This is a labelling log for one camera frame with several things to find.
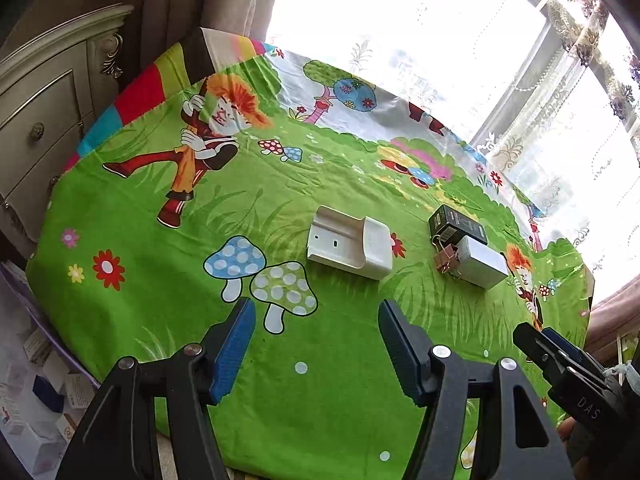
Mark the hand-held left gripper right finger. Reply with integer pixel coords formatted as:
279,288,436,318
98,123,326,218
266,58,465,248
377,298,576,480

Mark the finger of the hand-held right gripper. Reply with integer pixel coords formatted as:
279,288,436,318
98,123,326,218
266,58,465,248
513,322,623,427
542,327,608,378

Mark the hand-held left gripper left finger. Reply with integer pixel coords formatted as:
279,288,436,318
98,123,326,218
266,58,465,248
55,297,257,480

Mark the purple storage box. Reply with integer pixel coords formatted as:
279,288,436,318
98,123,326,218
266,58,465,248
0,259,103,480

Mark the person's right hand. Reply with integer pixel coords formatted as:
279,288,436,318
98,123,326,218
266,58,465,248
556,416,582,444

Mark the pinkish brown upholstered furniture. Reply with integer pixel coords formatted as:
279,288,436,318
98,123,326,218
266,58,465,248
584,271,640,357

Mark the white grey box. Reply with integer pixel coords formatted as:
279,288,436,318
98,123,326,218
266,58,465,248
452,234,510,290

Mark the rose gold binder clip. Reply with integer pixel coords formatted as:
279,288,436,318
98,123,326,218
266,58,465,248
432,242,464,276

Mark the white open tray box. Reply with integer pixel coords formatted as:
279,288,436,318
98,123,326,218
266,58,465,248
306,204,393,281

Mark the black box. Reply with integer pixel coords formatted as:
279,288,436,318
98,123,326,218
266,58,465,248
428,203,489,247

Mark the green cartoon printed blanket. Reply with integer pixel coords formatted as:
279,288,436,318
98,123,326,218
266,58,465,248
25,27,597,480

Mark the white lace sheer curtain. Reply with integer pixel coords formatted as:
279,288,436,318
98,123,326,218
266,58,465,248
264,0,640,303

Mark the white carved dresser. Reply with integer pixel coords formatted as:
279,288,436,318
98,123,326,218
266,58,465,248
0,3,136,257

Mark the brown curtain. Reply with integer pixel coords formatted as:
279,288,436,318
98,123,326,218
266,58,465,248
125,0,297,97

